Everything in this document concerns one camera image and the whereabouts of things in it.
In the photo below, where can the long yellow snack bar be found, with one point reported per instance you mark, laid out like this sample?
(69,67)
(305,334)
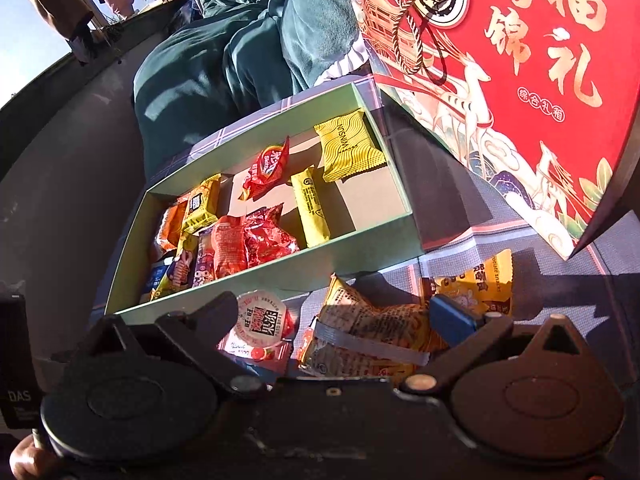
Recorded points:
(311,207)

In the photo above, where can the plaid tablecloth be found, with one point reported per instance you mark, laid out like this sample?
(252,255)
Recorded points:
(500,240)

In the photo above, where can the orange patterned snack packet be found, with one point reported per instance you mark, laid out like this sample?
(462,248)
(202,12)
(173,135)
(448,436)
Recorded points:
(172,227)

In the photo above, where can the red gift box lid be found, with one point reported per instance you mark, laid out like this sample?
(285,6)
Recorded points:
(550,110)

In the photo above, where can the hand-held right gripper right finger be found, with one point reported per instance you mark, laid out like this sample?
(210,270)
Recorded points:
(452,317)

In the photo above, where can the purple snack packet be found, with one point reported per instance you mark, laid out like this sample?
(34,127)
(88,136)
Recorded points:
(204,260)

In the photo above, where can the teal fleece cloth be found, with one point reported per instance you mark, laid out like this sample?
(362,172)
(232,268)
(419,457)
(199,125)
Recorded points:
(225,60)

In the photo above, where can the blue and white packet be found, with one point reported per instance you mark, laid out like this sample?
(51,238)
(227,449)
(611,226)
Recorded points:
(156,280)

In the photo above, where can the yellow orange snack packet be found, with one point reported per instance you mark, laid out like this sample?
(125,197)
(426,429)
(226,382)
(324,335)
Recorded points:
(475,280)

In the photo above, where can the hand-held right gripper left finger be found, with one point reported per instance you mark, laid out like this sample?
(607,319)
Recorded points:
(217,317)

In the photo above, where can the person's left hand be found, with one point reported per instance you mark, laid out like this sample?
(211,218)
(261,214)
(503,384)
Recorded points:
(30,460)

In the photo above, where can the yellow figure toy packet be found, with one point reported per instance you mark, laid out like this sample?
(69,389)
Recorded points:
(177,267)

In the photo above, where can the brown hanging jacket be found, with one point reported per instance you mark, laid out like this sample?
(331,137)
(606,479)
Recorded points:
(50,0)

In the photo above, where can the yellow cracker packet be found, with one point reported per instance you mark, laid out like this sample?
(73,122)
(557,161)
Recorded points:
(201,205)

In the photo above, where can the small red candy packet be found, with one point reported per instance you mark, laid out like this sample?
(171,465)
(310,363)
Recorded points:
(267,167)

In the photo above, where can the orange white packet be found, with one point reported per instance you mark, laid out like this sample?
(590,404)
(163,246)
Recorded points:
(370,325)

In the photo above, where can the pink jelly cup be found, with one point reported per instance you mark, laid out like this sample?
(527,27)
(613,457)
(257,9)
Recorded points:
(262,320)

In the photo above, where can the yellow line-patterned packet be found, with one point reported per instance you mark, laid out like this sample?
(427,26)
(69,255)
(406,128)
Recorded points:
(350,145)

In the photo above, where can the orange sausage packet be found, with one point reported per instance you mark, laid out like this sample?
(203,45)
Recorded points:
(229,247)

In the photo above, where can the green cardboard box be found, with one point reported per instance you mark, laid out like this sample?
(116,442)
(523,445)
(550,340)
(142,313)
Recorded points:
(350,255)

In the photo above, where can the shiny red snack packet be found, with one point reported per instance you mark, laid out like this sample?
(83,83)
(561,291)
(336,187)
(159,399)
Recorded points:
(272,237)

